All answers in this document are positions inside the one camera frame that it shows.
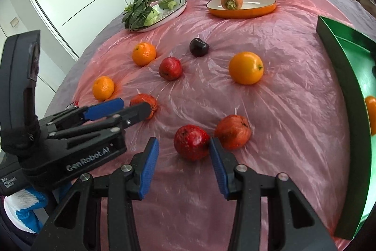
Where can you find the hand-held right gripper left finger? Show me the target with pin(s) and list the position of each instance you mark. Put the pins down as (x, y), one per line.
(148, 168)

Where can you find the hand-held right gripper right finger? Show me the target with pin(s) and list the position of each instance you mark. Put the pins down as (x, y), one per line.
(218, 168)

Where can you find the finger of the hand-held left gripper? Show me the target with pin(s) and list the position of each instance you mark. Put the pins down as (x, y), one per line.
(135, 114)
(102, 108)

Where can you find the wrinkled orange-red fruit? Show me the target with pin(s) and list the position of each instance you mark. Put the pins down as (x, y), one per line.
(233, 131)
(141, 98)

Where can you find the tangerine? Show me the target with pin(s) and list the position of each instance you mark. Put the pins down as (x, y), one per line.
(144, 54)
(103, 88)

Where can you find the red apple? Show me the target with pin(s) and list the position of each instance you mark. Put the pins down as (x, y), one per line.
(191, 142)
(170, 68)

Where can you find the large orange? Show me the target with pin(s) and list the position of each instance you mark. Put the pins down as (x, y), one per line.
(246, 67)

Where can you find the green tray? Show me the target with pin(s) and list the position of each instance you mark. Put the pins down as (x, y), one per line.
(346, 86)

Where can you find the blue white clothing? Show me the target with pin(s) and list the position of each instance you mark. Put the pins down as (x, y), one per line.
(23, 209)

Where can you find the pink plastic sheet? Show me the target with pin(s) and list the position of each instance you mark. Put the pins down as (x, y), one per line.
(279, 109)

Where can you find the dark plum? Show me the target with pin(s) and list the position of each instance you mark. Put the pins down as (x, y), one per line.
(199, 47)

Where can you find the leafy bok choy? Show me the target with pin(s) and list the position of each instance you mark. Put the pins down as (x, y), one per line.
(138, 11)

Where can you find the white round plate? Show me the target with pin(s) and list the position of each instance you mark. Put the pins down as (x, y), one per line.
(173, 12)

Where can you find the small pale bok choy piece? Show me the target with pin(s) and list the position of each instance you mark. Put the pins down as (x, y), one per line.
(169, 3)

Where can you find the orange oval dish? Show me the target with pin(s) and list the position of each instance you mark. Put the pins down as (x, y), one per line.
(255, 12)

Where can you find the white wall switch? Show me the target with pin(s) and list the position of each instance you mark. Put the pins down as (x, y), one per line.
(14, 22)

